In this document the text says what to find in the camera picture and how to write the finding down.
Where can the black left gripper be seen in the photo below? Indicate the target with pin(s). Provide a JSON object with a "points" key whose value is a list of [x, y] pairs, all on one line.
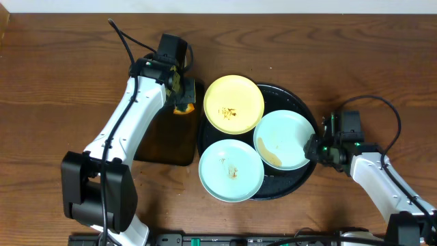
{"points": [[186, 92]]}

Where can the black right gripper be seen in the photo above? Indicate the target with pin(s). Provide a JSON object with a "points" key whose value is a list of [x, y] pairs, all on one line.
{"points": [[310, 152]]}

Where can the green and yellow sponge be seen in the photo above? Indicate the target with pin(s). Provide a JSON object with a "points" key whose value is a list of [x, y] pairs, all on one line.
{"points": [[182, 109]]}

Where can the light blue plate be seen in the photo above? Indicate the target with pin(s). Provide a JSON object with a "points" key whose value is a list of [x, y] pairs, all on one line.
{"points": [[280, 137], [231, 170]]}

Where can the yellow plate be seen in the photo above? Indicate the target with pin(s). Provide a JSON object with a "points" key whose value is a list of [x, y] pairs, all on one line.
{"points": [[233, 104]]}

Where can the light blue plate front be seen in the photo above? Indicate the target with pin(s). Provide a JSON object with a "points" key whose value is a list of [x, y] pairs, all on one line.
{"points": [[231, 170]]}

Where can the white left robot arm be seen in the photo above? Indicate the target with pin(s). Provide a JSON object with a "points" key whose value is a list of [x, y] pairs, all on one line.
{"points": [[97, 185]]}

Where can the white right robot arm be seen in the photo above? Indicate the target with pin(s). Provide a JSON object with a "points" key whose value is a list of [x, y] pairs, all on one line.
{"points": [[410, 219]]}

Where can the black rectangular water tray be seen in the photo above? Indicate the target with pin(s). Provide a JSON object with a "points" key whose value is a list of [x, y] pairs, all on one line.
{"points": [[171, 138]]}

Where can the black round tray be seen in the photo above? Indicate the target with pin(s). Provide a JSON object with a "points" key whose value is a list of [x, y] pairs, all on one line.
{"points": [[276, 183]]}

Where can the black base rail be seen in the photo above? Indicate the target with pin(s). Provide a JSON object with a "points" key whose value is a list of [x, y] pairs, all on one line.
{"points": [[180, 240]]}

